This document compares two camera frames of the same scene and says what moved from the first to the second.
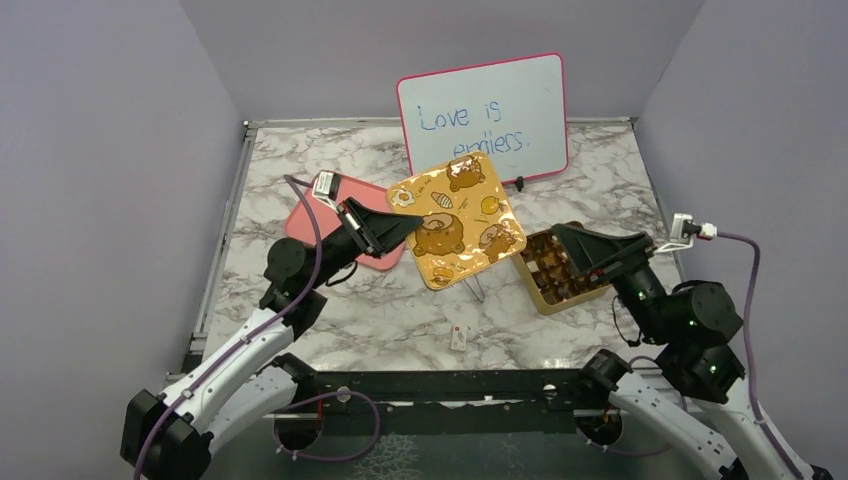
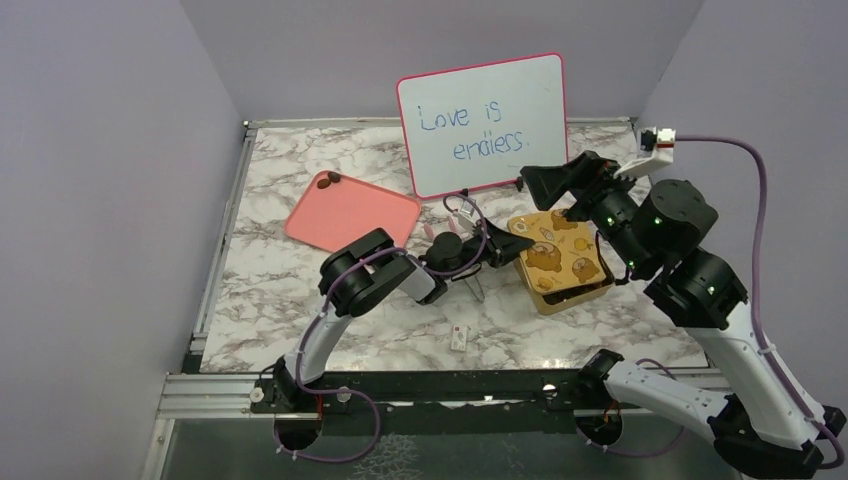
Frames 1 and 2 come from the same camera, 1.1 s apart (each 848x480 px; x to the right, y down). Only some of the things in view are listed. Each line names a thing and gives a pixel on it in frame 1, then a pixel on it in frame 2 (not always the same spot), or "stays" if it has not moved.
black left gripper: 373,231 to 501,245
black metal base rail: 454,402 stays
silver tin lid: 469,221 to 566,254
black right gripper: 593,250 to 585,176
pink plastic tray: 300,221 stays
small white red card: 458,337 stays
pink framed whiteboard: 514,111 stays
